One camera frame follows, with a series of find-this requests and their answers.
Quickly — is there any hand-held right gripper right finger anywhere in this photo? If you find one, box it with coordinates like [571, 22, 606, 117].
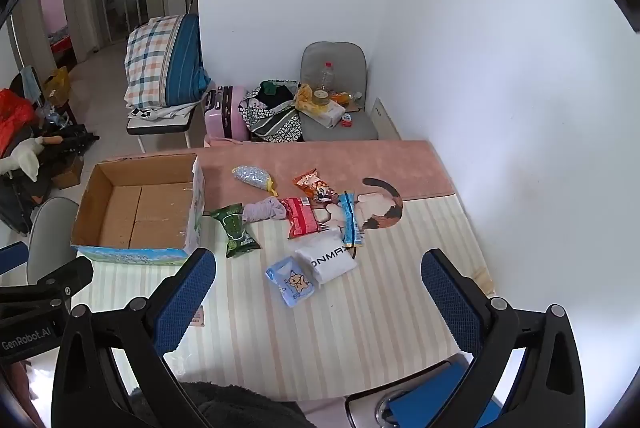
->
[421, 249, 586, 428]

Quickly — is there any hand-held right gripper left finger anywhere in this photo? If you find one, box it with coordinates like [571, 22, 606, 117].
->
[51, 248, 218, 428]

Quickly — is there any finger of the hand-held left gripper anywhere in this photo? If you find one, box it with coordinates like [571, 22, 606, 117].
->
[37, 256, 94, 311]
[0, 241, 29, 276]

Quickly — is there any green packet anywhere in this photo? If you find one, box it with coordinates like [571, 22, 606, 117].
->
[210, 204, 262, 259]

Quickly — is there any light blue cartoon packet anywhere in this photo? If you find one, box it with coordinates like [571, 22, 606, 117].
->
[265, 255, 316, 307]

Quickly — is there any white packet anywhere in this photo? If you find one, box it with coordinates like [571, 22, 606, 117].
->
[295, 230, 359, 285]

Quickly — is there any blue striped packet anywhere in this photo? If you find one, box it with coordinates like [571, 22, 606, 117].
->
[339, 191, 366, 249]

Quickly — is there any red packet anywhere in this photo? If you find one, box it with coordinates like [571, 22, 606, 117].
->
[280, 197, 322, 239]

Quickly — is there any orange snack packet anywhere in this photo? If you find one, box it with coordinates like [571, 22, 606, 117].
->
[292, 168, 336, 203]

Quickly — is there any person's left forearm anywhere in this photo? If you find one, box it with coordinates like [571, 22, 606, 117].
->
[0, 358, 46, 428]

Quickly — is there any grey round back chair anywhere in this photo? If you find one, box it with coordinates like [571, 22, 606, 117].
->
[27, 197, 81, 283]

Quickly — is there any blue seat chair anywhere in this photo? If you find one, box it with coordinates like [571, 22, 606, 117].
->
[345, 353, 501, 428]

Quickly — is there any brown cardboard box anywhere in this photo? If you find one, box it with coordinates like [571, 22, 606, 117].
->
[50, 155, 85, 189]

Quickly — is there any white goose plush toy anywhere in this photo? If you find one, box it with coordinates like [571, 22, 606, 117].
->
[0, 135, 63, 183]

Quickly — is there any dark fleece clothing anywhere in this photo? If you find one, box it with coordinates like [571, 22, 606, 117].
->
[129, 380, 313, 428]

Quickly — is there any black folded stroller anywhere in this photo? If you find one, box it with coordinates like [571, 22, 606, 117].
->
[0, 123, 100, 233]

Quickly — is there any red plastic bag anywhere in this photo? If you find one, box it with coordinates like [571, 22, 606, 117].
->
[0, 88, 37, 153]

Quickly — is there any pink paper bag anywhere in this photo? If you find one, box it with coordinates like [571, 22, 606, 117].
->
[205, 135, 251, 149]

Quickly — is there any light blue cloth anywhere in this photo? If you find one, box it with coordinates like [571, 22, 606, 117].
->
[20, 68, 43, 101]

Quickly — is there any white folded sheet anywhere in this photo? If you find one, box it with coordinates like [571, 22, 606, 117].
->
[127, 100, 201, 121]

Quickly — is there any grey leaning board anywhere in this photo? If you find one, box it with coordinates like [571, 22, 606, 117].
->
[372, 98, 402, 141]

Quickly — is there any pink suitcase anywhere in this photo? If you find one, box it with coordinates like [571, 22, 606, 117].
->
[204, 84, 251, 141]

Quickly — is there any patterned fabric bag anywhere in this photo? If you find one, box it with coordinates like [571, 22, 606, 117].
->
[239, 80, 306, 143]

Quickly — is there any white box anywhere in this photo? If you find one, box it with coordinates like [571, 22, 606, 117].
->
[312, 102, 347, 129]

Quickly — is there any plaid bedding bundle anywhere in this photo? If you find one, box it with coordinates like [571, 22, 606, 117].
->
[124, 14, 212, 109]

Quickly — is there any yellow plastic bag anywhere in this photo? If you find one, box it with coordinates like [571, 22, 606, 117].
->
[295, 84, 326, 113]

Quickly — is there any clear plastic bottle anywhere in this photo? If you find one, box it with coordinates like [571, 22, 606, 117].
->
[312, 61, 336, 106]

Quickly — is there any grey padded chair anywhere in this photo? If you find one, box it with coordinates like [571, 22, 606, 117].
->
[299, 42, 380, 143]

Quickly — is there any white frame bench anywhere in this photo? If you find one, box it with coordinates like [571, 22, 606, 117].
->
[126, 108, 198, 153]

